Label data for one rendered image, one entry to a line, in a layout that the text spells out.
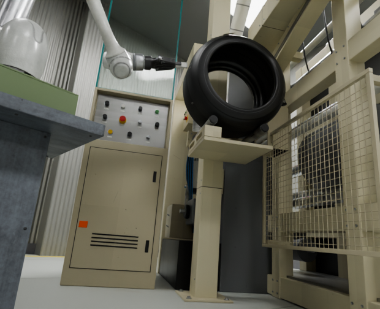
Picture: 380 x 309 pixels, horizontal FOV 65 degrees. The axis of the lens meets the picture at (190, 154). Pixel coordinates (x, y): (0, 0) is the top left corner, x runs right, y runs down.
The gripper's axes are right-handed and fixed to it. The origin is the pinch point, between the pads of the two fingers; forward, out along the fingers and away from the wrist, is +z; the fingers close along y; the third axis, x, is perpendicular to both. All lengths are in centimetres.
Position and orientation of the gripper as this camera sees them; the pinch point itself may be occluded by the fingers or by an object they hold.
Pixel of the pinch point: (181, 65)
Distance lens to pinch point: 173.1
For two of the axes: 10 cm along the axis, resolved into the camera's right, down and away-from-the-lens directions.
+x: 0.6, 9.7, -2.4
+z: 9.7, -0.1, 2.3
